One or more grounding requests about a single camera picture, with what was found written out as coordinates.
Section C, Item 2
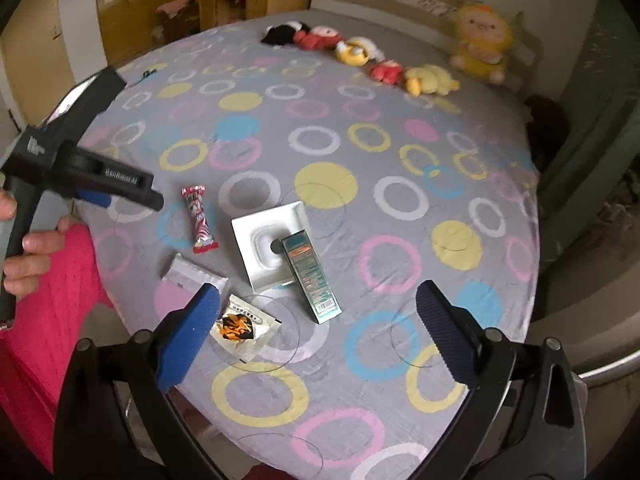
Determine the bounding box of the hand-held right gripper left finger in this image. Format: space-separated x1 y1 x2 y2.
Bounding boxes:
52 282 226 480

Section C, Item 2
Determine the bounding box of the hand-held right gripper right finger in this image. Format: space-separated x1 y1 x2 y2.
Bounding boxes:
415 280 588 480

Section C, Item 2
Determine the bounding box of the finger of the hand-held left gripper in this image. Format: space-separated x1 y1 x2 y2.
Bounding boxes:
74 187 112 209
96 159 166 212

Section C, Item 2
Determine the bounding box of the white orange snack packet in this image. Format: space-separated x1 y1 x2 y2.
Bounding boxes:
210 294 283 365

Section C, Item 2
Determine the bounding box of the silver blue snack packet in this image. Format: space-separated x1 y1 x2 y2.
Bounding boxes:
162 252 231 306

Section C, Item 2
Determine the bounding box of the red white candy wrapper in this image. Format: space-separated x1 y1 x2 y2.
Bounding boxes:
181 185 220 255

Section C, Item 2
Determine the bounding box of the white square box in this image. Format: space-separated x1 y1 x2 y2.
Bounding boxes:
231 201 321 292

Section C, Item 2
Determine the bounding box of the teal carton box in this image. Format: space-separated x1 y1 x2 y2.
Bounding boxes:
280 228 343 324

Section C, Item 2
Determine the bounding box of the person's left hand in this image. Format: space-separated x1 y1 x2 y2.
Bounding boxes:
0 192 71 302

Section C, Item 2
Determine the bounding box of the yellow door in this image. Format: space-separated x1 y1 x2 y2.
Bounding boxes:
0 0 76 126

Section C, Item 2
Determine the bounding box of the person's pink clothing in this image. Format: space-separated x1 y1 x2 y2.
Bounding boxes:
0 222 132 480

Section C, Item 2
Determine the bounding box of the wooden wardrobe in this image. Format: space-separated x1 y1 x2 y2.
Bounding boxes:
95 0 198 66

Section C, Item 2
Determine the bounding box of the pink cloth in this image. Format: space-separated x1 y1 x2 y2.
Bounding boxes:
157 0 198 17

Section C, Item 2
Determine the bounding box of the black plush toy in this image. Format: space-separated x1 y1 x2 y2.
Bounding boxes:
260 21 313 47

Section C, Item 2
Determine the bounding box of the wooden desk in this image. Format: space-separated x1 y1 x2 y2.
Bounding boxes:
196 0 318 31

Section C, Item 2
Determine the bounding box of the yellow duck plush toy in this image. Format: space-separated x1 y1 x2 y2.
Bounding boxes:
404 64 460 97

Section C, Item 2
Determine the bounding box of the yellow round plush toy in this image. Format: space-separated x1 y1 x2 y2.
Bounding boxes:
334 36 385 68

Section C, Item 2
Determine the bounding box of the small red plush toy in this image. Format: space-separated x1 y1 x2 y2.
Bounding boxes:
370 60 405 84

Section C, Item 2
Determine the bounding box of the large yellow plush doll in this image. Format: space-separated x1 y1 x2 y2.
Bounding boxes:
447 4 516 85

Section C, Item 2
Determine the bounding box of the beige striped headboard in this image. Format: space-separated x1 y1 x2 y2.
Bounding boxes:
312 0 547 92

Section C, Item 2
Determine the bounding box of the grey ring-printed bed sheet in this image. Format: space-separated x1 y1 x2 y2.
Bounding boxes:
47 7 545 480

